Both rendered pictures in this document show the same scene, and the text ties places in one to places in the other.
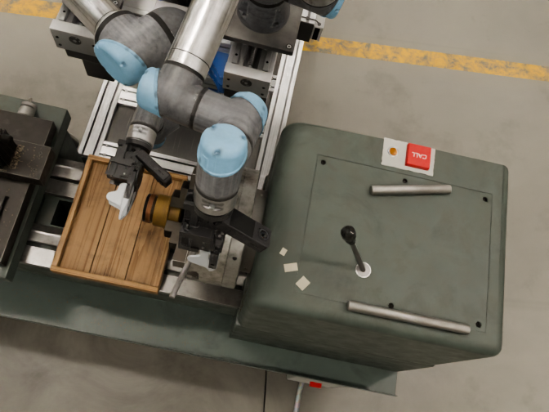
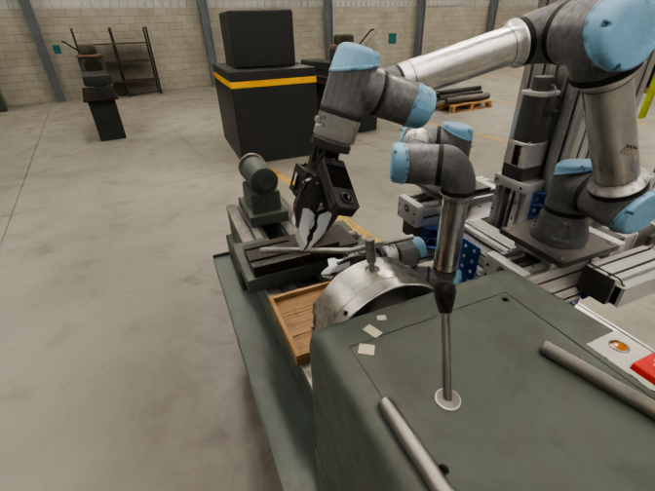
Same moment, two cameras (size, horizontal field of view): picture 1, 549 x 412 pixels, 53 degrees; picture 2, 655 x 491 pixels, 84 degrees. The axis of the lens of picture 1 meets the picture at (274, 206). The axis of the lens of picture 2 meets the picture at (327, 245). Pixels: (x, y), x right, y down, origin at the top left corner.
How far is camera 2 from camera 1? 0.92 m
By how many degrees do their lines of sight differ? 57
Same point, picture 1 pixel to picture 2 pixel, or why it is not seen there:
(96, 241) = (307, 308)
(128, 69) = (396, 156)
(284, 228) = (404, 307)
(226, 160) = (342, 48)
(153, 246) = not seen: hidden behind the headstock
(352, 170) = (536, 323)
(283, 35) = (564, 252)
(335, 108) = not seen: outside the picture
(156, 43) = (427, 152)
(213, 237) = (310, 176)
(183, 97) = not seen: hidden behind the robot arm
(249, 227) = (340, 183)
